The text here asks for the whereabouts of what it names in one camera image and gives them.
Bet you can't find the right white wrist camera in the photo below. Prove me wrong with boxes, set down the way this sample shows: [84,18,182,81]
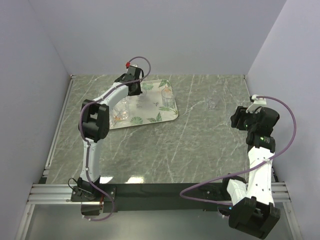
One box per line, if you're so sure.
[246,94,267,114]

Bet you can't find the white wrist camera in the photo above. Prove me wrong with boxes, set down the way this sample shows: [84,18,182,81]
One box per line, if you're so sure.
[125,61,138,71]
[246,94,267,114]

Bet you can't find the floral white serving tray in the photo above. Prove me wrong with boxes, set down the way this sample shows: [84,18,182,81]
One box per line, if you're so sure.
[110,79,179,130]

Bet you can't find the clear glass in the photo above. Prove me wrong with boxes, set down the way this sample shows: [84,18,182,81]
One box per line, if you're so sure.
[138,88,148,99]
[205,96,218,110]
[109,113,121,129]
[161,87,176,108]
[113,98,130,121]

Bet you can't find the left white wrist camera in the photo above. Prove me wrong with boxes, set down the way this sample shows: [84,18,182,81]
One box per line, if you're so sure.
[125,61,138,71]

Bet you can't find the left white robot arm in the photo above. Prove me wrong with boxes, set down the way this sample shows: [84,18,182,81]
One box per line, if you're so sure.
[74,64,145,201]

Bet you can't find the aluminium frame rail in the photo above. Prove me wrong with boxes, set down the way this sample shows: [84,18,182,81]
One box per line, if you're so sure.
[26,182,291,205]

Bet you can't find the black base beam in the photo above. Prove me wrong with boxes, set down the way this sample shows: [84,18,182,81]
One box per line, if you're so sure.
[70,182,231,216]

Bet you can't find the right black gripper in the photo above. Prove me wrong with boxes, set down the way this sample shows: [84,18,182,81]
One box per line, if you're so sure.
[230,106,261,132]

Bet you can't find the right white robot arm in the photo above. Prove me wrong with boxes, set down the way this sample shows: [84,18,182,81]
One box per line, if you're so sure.
[220,106,281,240]

